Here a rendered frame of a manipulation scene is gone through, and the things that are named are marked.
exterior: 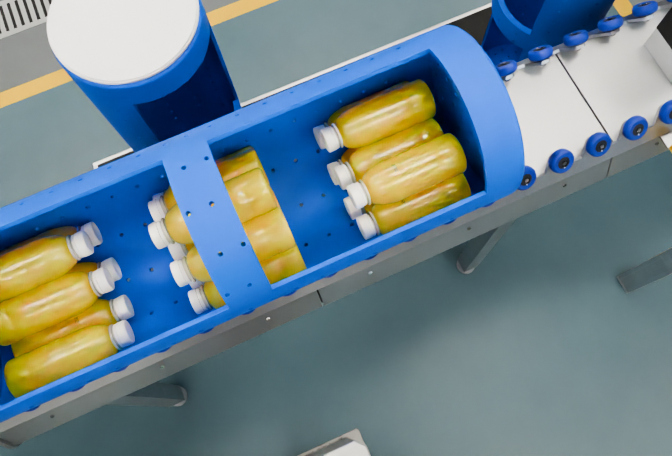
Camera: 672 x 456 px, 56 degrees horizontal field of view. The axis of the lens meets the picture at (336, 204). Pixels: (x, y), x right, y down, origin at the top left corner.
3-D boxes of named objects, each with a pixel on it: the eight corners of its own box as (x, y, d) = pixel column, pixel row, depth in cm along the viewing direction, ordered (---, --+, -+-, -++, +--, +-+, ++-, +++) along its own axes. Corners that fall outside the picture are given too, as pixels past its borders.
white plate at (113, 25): (25, 70, 112) (28, 74, 113) (177, 92, 110) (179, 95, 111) (71, -58, 121) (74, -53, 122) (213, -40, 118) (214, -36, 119)
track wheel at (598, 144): (613, 131, 110) (605, 126, 112) (590, 141, 110) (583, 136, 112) (614, 152, 113) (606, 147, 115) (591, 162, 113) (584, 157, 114)
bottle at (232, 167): (251, 141, 96) (148, 184, 95) (268, 179, 95) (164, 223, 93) (257, 156, 103) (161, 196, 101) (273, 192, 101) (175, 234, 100)
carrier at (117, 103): (166, 218, 196) (256, 232, 194) (26, 76, 113) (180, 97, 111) (188, 134, 205) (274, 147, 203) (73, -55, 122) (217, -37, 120)
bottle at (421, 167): (467, 178, 100) (371, 221, 98) (446, 146, 103) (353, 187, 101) (470, 156, 94) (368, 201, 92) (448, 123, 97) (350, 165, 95)
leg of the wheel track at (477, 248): (477, 269, 203) (527, 210, 144) (461, 277, 203) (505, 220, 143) (469, 253, 205) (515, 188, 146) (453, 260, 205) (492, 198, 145)
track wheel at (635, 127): (650, 114, 111) (642, 110, 113) (628, 124, 111) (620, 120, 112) (650, 136, 114) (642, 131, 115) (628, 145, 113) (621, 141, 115)
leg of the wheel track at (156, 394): (190, 401, 194) (116, 396, 134) (172, 409, 193) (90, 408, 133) (184, 383, 195) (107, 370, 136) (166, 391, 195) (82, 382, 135)
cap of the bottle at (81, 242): (68, 239, 93) (80, 234, 94) (72, 231, 97) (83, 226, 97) (81, 262, 95) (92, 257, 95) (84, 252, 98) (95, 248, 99)
